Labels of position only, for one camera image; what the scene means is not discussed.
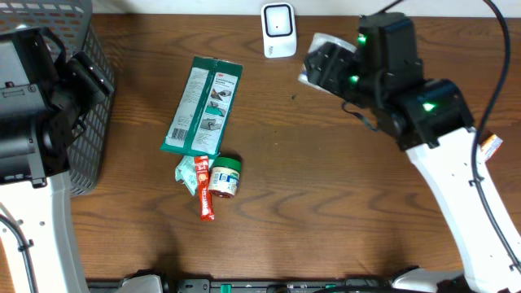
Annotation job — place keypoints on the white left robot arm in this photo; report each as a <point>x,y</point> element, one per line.
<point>38,238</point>

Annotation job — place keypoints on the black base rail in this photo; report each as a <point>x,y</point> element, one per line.
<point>262,286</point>

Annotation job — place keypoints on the green-lid jar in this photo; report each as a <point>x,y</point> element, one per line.
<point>224,180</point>

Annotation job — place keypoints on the orange snack packet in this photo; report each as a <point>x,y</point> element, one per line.
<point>489,145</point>

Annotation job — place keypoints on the grey plastic mesh basket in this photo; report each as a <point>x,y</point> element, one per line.
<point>59,142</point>

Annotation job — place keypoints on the green 3M package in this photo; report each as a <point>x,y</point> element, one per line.
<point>202,114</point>

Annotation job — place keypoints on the light green crinkled pouch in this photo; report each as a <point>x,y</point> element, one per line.
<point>186,174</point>

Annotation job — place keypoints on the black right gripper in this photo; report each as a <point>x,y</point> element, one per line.
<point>326,67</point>

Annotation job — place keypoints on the red stick sachet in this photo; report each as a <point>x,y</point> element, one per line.
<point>202,177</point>

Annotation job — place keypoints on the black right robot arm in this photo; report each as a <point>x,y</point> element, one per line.
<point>430,122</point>

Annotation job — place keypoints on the white blue-label tub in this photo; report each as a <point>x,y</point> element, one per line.
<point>327,63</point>

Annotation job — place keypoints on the white barcode scanner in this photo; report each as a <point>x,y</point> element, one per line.
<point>279,30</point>

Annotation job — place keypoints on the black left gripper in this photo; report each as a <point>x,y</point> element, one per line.
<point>89,79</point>

